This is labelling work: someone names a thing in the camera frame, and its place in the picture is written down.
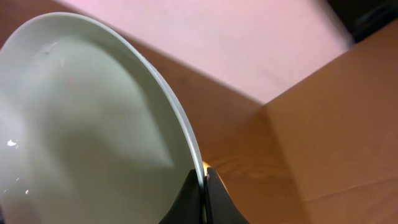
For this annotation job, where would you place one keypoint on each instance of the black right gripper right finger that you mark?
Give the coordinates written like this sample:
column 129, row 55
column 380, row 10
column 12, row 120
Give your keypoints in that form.
column 220, row 208

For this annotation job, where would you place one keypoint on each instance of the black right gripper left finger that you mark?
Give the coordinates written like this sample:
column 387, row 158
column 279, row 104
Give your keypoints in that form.
column 187, row 207

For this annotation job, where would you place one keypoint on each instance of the mint green plate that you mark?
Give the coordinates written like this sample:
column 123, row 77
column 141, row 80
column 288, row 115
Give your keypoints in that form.
column 90, row 130

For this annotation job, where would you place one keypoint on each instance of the brown cardboard box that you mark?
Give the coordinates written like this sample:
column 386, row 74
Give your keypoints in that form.
column 338, row 132

